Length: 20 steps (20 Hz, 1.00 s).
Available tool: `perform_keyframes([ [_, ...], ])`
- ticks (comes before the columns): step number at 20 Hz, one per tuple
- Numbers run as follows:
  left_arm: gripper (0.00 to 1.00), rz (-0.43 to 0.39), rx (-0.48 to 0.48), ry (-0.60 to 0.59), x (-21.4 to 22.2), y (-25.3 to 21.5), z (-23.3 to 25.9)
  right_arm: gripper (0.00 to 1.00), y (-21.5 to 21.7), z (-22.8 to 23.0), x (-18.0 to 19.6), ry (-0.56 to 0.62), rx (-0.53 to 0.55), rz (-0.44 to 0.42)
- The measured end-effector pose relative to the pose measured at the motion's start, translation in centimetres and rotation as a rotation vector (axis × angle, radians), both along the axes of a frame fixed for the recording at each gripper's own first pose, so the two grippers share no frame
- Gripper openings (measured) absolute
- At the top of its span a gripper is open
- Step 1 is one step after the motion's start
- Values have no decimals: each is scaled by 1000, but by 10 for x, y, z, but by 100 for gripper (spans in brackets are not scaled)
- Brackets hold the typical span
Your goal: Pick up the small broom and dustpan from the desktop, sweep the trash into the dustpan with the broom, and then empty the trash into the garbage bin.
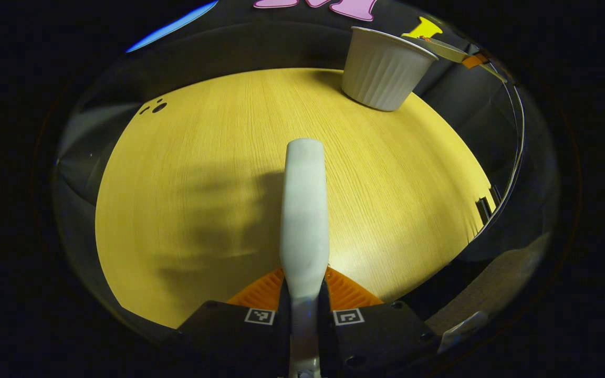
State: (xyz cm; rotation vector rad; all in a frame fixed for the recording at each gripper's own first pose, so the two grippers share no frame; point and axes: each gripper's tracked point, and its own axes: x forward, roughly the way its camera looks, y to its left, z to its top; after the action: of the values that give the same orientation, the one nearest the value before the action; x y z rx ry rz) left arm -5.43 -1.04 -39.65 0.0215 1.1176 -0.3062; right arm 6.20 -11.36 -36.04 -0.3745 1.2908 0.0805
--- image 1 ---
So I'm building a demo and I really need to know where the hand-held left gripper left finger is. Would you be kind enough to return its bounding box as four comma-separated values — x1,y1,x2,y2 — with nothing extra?
175,268,291,378

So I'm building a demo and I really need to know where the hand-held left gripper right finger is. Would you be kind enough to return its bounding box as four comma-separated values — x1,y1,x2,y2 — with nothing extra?
317,267,440,378

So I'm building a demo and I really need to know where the white dustpan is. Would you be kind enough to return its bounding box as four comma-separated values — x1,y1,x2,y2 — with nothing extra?
401,33,509,83

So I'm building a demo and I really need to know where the white ribbed garbage bin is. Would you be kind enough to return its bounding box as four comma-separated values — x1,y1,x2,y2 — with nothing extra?
341,26,439,112

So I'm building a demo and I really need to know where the small white broom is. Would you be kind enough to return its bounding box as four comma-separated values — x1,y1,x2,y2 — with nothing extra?
280,138,330,378

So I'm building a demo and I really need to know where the wooden desktop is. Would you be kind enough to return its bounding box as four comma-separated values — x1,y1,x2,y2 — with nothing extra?
95,67,496,329

